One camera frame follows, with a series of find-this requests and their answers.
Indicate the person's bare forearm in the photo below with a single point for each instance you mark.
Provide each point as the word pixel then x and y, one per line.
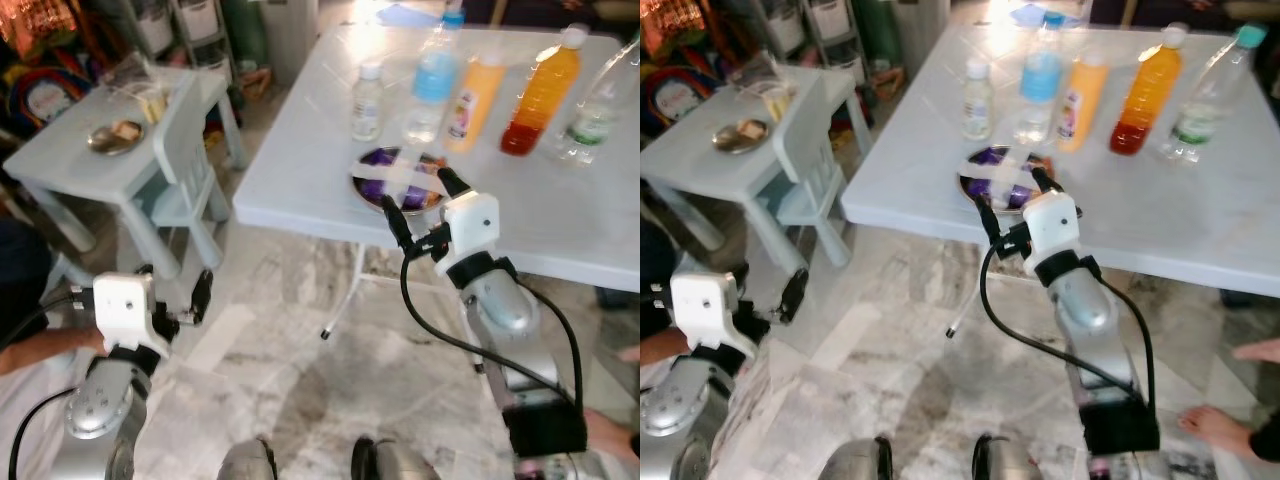
pixel 40 350
pixel 660 347

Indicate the person's hand with dark sleeve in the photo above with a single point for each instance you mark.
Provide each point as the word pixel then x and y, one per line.
pixel 615 437
pixel 1215 427

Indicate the person's bare hand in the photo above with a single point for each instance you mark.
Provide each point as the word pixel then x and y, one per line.
pixel 1262 351

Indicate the large steel bowl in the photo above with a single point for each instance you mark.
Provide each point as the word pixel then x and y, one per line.
pixel 372 192
pixel 975 190

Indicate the purple snack packet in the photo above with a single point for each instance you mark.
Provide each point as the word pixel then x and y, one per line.
pixel 378 158
pixel 985 157

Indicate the pale blue children's chair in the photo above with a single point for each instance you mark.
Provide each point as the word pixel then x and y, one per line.
pixel 190 200
pixel 805 200

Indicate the yellow drink bottle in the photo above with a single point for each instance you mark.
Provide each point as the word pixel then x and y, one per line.
pixel 1082 100
pixel 475 100

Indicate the small clear bottle white cap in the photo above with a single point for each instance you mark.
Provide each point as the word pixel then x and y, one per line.
pixel 977 105
pixel 367 110

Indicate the clear bottle blue label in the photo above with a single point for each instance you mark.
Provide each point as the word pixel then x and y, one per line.
pixel 1040 80
pixel 435 80

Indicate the large white folding table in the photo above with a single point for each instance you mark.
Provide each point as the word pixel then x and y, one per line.
pixel 1180 220
pixel 560 215

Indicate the orange juice bottle white cap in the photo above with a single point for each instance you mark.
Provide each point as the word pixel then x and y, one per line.
pixel 1150 95
pixel 540 100

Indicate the small pale children's table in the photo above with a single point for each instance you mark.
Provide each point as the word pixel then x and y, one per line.
pixel 70 160
pixel 690 160

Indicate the small steel bowl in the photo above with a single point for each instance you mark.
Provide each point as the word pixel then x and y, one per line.
pixel 103 143
pixel 730 143

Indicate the clear bottle green label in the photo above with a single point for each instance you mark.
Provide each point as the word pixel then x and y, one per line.
pixel 1195 120
pixel 592 120

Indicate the robot left leg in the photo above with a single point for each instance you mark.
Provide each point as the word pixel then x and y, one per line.
pixel 855 462
pixel 248 462

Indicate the robot leg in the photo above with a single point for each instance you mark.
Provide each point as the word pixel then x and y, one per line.
pixel 855 462
pixel 390 462
pixel 1005 462
pixel 248 462

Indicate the blue paper sheet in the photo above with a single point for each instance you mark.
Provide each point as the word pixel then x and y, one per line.
pixel 1030 16
pixel 405 15

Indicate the small glass cup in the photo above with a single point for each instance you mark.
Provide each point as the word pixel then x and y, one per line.
pixel 778 103
pixel 152 105

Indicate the round colourful bag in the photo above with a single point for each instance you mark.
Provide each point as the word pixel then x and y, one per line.
pixel 680 100
pixel 50 100

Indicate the clear plastic bag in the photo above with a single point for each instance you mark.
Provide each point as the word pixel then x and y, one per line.
pixel 130 72
pixel 760 70

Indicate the green cylinder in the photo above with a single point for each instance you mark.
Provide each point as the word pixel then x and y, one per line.
pixel 245 35
pixel 878 35

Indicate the robot right leg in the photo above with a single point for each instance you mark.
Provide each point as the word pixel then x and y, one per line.
pixel 1005 462
pixel 390 462

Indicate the grey plastic drawer unit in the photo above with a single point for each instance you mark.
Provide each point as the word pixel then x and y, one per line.
pixel 830 22
pixel 195 25

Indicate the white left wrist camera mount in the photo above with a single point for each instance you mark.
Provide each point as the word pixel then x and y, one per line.
pixel 125 305
pixel 705 305

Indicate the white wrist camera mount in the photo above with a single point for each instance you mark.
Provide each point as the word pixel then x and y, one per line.
pixel 705 305
pixel 472 225
pixel 1052 225
pixel 125 305

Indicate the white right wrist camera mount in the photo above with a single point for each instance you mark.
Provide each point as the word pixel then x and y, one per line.
pixel 1052 225
pixel 472 225

